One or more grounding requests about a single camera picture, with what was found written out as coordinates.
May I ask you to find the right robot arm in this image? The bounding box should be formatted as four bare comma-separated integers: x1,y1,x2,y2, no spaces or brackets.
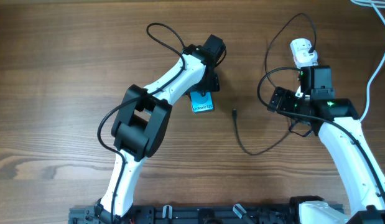
263,66,385,223

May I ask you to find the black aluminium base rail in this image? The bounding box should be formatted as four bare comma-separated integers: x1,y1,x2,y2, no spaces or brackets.
68,203,345,224

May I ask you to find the white charger adapter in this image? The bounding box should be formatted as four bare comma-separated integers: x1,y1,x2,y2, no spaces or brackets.
294,50,318,68

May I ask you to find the black USB charging cable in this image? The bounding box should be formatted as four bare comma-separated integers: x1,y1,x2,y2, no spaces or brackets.
231,12,318,156

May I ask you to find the white power strip cord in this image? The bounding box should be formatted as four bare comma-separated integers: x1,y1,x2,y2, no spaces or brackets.
359,0,385,123

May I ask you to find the smartphone with cyan screen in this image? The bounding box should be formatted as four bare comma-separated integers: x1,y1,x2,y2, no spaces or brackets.
190,91,215,113

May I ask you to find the white power strip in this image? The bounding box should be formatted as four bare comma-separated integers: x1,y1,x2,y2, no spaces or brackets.
290,38,314,59

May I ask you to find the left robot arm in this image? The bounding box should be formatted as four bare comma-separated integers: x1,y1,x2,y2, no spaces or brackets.
95,35,226,223

